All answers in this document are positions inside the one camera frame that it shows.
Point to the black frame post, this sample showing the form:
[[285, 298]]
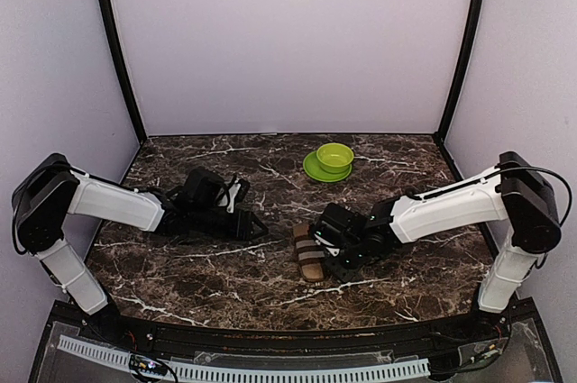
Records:
[[121, 70], [461, 67]]

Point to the right black frame post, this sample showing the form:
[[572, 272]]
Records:
[[461, 67]]

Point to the black table front rail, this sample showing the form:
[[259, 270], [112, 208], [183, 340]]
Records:
[[436, 337]]

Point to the small circuit board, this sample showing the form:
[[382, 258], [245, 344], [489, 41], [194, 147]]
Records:
[[144, 366]]

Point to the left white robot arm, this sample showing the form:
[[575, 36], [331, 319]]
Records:
[[205, 203]]

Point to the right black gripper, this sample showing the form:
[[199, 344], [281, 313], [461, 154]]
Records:
[[341, 272]]

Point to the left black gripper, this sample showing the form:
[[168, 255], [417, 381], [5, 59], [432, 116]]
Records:
[[242, 230]]

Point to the white slotted cable duct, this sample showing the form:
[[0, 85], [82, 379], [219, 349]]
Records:
[[246, 369]]

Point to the left black frame post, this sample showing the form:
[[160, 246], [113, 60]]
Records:
[[121, 70]]

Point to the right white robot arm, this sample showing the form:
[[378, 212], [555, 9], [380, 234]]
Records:
[[513, 190]]

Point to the green plate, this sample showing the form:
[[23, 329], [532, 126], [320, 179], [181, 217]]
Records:
[[312, 167]]

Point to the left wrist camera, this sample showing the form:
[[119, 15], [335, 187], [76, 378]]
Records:
[[234, 192]]

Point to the green bowl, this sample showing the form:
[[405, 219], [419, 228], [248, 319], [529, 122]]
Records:
[[334, 157]]

